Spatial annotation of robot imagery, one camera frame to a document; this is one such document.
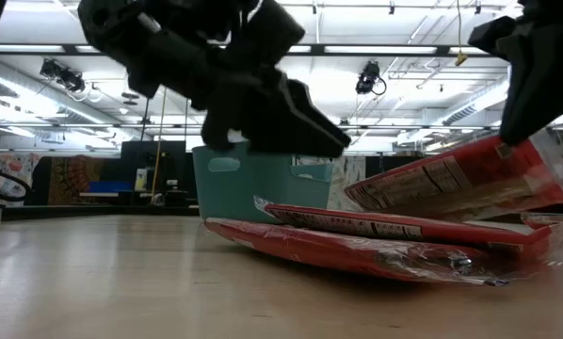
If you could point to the black screen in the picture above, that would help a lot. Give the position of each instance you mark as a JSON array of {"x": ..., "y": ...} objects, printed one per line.
[{"x": 140, "y": 155}]

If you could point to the black ceiling-mounted camera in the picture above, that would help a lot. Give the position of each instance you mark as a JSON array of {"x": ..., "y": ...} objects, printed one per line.
[
  {"x": 62, "y": 75},
  {"x": 368, "y": 77}
]

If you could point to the pale patterned panel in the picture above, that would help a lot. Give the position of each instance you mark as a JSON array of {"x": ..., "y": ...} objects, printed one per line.
[{"x": 352, "y": 179}]

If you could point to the teal plastic basket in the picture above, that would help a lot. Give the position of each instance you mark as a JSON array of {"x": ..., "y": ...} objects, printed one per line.
[{"x": 234, "y": 188}]

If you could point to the red popcorn bag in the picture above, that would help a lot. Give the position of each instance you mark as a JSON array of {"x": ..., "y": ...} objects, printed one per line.
[
  {"x": 451, "y": 230},
  {"x": 451, "y": 183},
  {"x": 333, "y": 249},
  {"x": 545, "y": 219}
]

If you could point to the brown patterned panel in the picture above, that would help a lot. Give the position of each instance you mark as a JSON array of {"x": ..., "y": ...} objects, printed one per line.
[{"x": 74, "y": 179}]

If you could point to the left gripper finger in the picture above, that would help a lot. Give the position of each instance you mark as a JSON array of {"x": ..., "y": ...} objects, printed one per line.
[
  {"x": 220, "y": 129},
  {"x": 300, "y": 132}
]

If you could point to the colourful fabric panel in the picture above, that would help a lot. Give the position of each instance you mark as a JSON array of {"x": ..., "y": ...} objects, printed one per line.
[{"x": 15, "y": 174}]

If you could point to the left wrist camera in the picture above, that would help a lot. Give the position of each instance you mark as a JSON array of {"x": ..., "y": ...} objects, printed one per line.
[{"x": 274, "y": 33}]

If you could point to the black overhead beam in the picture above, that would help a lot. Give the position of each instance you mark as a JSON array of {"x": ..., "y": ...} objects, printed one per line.
[{"x": 319, "y": 49}]

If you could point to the blue board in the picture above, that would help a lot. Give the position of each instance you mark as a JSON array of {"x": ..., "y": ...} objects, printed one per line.
[{"x": 109, "y": 187}]

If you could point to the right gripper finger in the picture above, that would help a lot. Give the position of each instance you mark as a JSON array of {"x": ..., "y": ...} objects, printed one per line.
[
  {"x": 495, "y": 35},
  {"x": 545, "y": 80}
]

